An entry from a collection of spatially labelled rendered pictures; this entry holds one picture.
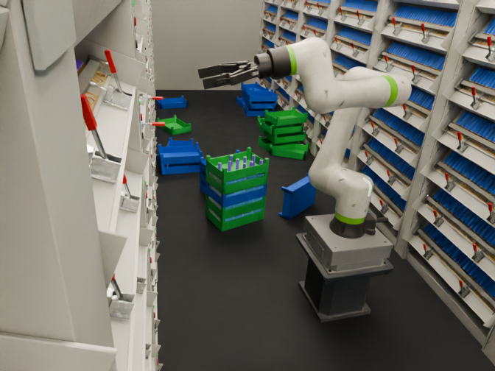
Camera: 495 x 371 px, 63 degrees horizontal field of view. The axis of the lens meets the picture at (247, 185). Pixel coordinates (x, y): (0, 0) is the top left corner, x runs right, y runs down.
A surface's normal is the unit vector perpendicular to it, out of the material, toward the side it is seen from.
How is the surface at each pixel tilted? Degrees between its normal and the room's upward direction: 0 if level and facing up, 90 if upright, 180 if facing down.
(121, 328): 22
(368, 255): 90
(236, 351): 0
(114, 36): 90
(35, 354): 90
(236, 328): 0
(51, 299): 90
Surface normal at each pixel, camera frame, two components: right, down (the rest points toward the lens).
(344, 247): 0.07, -0.90
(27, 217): 0.20, 0.46
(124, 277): 0.41, -0.84
